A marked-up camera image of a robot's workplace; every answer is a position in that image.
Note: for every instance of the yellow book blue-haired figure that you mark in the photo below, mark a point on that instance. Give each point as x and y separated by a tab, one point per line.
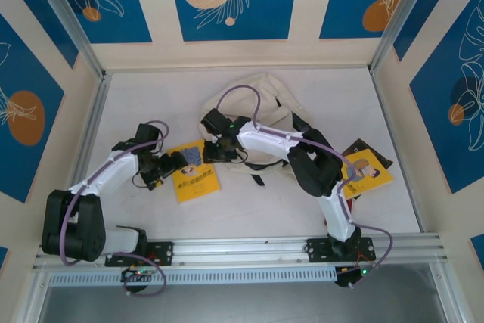
196	187

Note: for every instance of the cream canvas backpack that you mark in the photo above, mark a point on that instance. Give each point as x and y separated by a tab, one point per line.
272	84

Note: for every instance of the black book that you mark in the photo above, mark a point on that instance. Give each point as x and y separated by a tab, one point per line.
359	144

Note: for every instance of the yellow book with man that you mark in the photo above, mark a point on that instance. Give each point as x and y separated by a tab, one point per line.
372	183

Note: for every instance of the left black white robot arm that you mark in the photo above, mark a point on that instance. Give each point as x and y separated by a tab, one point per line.
72	224

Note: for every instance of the grey metal shelf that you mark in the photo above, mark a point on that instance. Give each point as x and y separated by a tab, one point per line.
242	306

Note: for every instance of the aluminium table side rail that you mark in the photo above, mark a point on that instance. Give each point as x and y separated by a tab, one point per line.
96	115
376	84

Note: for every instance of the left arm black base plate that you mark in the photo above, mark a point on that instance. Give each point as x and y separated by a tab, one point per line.
162	253

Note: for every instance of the aluminium mounting rail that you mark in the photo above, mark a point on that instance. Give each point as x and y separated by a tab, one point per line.
242	249

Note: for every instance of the aluminium frame post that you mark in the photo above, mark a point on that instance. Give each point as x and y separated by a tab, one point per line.
404	9
72	24

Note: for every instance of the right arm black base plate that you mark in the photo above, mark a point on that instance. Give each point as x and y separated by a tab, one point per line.
319	249

